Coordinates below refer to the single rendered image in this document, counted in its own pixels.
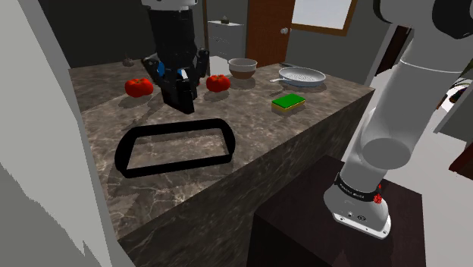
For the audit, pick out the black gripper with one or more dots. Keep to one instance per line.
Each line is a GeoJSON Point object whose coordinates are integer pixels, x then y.
{"type": "Point", "coordinates": [173, 40]}

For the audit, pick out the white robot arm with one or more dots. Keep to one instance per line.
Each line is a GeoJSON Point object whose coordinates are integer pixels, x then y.
{"type": "Point", "coordinates": [402, 100]}

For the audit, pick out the red tomato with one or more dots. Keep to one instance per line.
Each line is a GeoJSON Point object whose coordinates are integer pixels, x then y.
{"type": "Point", "coordinates": [218, 82]}
{"type": "Point", "coordinates": [138, 87]}

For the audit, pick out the small grey round object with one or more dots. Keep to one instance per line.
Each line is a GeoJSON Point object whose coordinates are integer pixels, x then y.
{"type": "Point", "coordinates": [128, 62]}

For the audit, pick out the brown and white bowl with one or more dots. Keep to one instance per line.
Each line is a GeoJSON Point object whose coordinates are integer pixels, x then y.
{"type": "Point", "coordinates": [242, 68]}

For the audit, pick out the white chest of drawers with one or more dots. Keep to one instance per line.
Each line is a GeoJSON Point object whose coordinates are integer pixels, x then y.
{"type": "Point", "coordinates": [225, 40]}

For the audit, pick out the black rectangular tray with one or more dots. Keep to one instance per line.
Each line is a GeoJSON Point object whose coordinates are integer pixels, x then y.
{"type": "Point", "coordinates": [124, 146]}

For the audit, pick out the brown wooden door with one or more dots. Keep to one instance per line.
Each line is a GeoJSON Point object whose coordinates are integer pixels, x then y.
{"type": "Point", "coordinates": [266, 33]}

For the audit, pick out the green and yellow sponge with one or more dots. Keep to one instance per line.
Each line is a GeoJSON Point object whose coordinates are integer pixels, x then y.
{"type": "Point", "coordinates": [288, 101]}

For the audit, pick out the grey frying pan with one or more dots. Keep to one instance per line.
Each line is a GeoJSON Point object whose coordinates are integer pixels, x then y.
{"type": "Point", "coordinates": [303, 77]}

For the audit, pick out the wood-framed window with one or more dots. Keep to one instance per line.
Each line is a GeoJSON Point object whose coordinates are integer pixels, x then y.
{"type": "Point", "coordinates": [323, 13]}

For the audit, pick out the dark robot stand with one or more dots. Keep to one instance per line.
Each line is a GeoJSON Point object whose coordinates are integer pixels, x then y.
{"type": "Point", "coordinates": [306, 229]}

